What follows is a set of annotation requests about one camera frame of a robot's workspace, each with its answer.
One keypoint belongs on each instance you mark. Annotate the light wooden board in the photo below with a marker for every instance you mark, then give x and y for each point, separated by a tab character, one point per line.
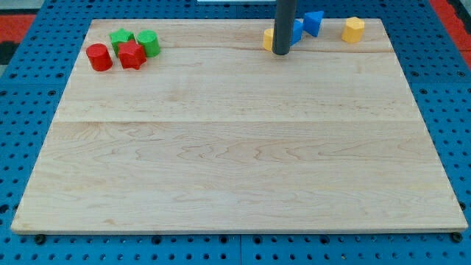
218	135

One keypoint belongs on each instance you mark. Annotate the yellow block behind rod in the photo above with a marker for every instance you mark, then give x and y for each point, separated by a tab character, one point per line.
268	35

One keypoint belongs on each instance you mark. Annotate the blue cube block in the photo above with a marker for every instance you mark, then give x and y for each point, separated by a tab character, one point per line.
297	32

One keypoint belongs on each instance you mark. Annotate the green cylinder block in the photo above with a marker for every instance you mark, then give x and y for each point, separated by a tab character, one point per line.
149	41

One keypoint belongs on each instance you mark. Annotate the red star block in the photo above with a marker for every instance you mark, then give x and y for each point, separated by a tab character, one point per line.
131	55

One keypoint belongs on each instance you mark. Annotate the dark grey cylindrical robot rod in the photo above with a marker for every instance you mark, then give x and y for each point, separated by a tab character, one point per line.
283	26

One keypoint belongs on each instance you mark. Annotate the blue triangle block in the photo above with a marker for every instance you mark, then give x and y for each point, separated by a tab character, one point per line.
312	22

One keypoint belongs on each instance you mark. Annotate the green star block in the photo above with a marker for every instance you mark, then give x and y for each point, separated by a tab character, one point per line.
120	36

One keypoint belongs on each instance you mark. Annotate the yellow hexagon block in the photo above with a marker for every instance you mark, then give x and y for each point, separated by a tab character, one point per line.
353	30

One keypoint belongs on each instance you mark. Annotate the red cylinder block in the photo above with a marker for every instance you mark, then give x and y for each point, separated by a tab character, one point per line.
99	57

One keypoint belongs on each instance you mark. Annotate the black bolt left front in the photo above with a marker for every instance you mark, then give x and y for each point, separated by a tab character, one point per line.
40	239

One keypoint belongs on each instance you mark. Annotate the black bolt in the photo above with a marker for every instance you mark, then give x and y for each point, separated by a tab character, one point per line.
40	239
456	237

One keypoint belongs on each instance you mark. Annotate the black bolt right front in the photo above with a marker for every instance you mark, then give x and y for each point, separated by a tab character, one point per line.
456	237

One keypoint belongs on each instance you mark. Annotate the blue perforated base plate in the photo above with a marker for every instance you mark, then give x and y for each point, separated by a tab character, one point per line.
432	54

